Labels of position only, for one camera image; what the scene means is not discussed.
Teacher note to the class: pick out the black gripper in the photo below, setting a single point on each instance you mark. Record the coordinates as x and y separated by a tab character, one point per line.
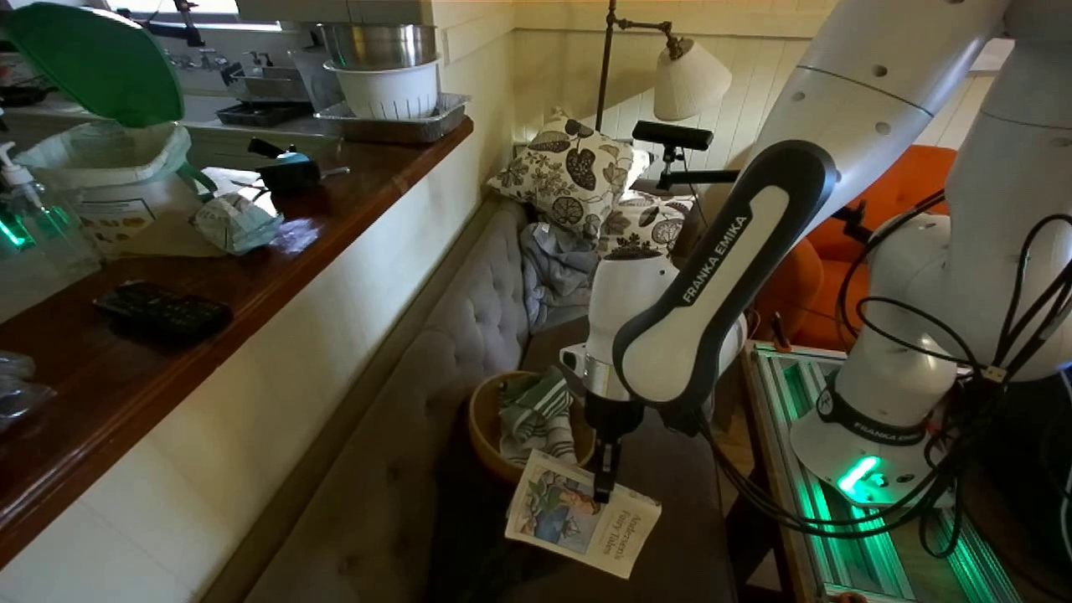
612	419

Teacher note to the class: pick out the fairy tales paperback book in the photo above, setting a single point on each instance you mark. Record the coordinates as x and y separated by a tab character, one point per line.
572	521

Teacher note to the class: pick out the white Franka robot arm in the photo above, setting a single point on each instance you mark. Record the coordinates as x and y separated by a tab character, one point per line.
891	67

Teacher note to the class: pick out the round wooden bowl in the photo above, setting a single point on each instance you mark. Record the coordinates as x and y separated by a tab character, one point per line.
485	429

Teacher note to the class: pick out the grey blanket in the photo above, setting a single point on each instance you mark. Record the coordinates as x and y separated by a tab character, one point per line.
558	273

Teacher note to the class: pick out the grey tufted sofa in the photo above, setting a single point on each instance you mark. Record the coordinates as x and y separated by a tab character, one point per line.
379	504

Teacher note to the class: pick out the robot table with green lights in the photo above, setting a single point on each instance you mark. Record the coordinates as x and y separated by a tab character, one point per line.
824	536

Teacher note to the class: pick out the small floral pillow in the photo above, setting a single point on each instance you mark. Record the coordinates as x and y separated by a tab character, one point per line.
640	217

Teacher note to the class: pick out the orange armchair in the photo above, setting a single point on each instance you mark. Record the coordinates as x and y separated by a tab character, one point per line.
817	279

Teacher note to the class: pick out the large floral pillow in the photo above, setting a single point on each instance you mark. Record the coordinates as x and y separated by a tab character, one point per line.
565	167

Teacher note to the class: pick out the metal baking tray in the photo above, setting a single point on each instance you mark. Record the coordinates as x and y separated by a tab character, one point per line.
431	121

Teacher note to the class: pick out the floor lamp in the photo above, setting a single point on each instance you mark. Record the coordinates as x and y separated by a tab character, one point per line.
693	82

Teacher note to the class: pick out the black countertop gadget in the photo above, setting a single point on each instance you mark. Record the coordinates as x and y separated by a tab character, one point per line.
293	178

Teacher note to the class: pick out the white ceramic pot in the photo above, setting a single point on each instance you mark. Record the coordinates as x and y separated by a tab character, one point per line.
388	87

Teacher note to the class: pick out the white teal packet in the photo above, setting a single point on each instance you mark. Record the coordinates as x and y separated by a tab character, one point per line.
236	222

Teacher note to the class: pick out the black remote control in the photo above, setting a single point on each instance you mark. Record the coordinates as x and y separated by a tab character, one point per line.
162	312

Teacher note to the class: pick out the metal pot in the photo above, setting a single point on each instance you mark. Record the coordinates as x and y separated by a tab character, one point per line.
379	45

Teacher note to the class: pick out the dark flat tray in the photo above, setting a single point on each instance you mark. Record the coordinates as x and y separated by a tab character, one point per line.
264	111

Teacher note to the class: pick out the wooden counter ledge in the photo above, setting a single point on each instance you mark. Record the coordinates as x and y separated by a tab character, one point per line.
112	388

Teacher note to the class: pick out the white plastic bin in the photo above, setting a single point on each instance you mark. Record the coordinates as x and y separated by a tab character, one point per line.
112	189

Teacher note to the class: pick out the green bin lid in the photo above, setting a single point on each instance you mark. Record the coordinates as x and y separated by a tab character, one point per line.
94	62

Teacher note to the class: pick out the black camera boom stand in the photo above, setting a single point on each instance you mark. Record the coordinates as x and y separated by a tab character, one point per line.
673	134

